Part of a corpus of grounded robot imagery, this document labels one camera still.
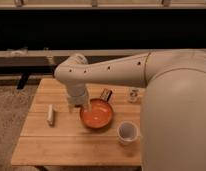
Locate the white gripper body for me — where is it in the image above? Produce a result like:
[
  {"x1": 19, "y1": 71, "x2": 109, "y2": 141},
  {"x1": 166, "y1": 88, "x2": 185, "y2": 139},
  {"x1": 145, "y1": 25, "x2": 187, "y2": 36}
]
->
[{"x1": 66, "y1": 84, "x2": 89, "y2": 107}]

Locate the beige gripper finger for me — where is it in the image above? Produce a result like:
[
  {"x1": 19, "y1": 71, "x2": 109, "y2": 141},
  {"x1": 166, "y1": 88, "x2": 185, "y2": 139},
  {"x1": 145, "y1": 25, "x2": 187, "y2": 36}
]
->
[{"x1": 84, "y1": 103, "x2": 92, "y2": 112}]

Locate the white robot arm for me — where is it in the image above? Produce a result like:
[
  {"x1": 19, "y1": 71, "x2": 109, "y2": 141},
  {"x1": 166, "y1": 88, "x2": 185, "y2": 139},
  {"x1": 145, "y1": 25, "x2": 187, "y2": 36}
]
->
[{"x1": 55, "y1": 49, "x2": 206, "y2": 171}]

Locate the orange bowl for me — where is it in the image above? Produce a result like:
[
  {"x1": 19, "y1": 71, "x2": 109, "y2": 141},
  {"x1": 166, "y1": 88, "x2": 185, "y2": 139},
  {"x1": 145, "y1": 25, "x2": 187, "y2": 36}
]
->
[{"x1": 80, "y1": 98, "x2": 114, "y2": 129}]

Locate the dark snack packet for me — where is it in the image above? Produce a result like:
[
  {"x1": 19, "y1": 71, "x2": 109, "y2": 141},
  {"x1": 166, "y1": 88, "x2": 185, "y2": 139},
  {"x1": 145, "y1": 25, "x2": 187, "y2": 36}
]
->
[{"x1": 100, "y1": 88, "x2": 113, "y2": 102}]

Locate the small wooden block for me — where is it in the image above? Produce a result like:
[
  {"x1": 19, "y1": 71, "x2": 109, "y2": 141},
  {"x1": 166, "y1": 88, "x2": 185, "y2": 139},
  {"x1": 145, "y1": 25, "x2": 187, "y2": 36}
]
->
[{"x1": 47, "y1": 104, "x2": 55, "y2": 127}]

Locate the wooden table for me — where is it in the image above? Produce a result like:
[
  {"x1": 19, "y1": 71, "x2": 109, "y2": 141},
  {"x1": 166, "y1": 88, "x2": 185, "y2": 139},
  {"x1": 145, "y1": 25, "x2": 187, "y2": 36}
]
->
[{"x1": 11, "y1": 78, "x2": 141, "y2": 166}]

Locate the white paper cup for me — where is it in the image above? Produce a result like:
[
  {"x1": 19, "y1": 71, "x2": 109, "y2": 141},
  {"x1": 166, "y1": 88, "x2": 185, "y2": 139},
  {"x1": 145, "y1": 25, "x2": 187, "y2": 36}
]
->
[{"x1": 117, "y1": 121, "x2": 139, "y2": 145}]

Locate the black bench leg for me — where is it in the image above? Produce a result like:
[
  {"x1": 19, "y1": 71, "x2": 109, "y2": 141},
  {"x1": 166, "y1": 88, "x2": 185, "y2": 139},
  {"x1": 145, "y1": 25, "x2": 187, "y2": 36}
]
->
[{"x1": 17, "y1": 73, "x2": 30, "y2": 90}]

